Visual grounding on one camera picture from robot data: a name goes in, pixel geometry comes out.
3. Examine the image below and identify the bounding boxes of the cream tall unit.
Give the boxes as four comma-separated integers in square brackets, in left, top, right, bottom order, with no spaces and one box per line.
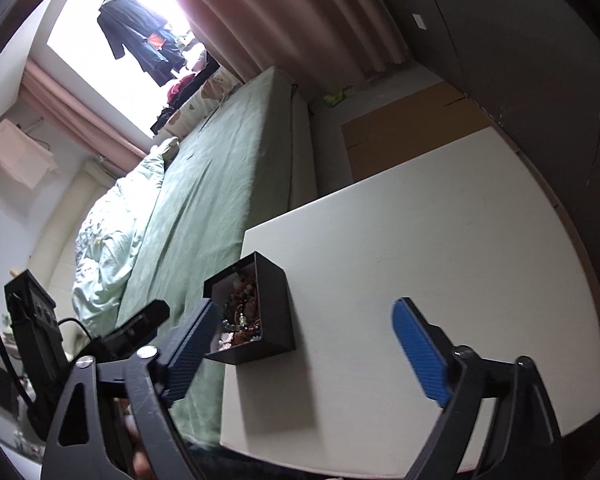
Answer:
[27,157,117,287]

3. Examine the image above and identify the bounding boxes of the wide pink curtain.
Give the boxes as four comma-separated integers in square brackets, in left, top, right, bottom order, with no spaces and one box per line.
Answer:
[155,0,412,87]

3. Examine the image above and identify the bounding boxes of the hanging dark clothes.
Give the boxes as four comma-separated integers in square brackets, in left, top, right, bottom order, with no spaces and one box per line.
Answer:
[96,0,192,89]

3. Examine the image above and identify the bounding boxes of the black jewelry box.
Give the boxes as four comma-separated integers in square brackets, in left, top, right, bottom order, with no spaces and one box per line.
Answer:
[202,252,297,366]

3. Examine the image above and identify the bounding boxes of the red and dark clothes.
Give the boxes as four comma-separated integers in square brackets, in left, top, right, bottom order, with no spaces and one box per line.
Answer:
[150,57,222,137]

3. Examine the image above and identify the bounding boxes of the yellow-green small item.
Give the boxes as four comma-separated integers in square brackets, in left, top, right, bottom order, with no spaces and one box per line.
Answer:
[322,87,354,107]

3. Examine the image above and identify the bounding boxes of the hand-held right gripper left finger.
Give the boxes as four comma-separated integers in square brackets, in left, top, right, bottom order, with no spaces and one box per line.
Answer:
[40,299,222,480]

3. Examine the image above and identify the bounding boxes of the narrow pink curtain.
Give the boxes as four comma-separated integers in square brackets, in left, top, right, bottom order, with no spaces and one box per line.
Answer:
[17,57,149,174]

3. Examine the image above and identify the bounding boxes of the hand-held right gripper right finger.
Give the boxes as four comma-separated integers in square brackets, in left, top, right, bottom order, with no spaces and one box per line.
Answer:
[391,297,563,480]

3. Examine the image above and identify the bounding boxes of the brown cardboard floor sheets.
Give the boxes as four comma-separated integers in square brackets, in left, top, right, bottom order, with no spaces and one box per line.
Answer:
[341,81,522,184]

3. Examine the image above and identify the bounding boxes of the patterned pillow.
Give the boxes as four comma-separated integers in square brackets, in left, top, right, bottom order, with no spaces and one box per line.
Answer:
[166,72,242,139]

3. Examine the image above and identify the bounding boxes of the pale pink cloth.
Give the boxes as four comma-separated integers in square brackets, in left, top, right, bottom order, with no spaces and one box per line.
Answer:
[0,119,59,192]

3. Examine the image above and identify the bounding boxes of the small wooden bead bracelet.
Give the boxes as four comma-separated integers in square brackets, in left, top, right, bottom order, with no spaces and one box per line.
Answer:
[231,274,259,312]

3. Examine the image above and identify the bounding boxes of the black cable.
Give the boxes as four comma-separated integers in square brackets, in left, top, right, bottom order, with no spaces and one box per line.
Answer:
[59,316,99,347]

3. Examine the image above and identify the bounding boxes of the light green duvet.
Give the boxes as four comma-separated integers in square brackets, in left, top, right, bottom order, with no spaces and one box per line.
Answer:
[71,136,182,327]

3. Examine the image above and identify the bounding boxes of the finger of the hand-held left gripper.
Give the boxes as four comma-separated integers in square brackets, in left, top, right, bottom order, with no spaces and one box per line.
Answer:
[100,299,171,361]

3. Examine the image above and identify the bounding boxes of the white mattress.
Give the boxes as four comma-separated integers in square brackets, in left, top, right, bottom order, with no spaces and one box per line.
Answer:
[274,72,314,212]

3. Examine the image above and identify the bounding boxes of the green bed sheet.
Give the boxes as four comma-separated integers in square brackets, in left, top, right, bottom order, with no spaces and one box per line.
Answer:
[117,67,294,452]

